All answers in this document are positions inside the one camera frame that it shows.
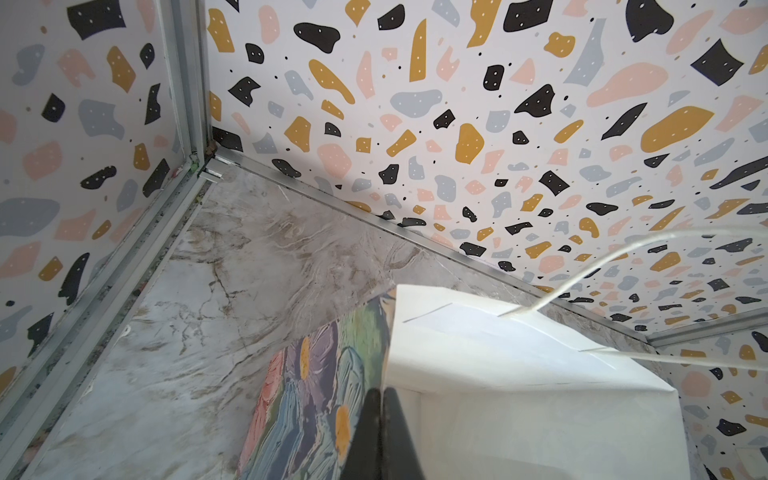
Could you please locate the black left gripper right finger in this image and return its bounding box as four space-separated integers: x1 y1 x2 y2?
381 387 425 480

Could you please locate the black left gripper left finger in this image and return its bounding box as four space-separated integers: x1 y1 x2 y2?
340 388 382 480

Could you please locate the floral paper bag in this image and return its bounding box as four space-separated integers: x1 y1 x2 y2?
236 224 768 480

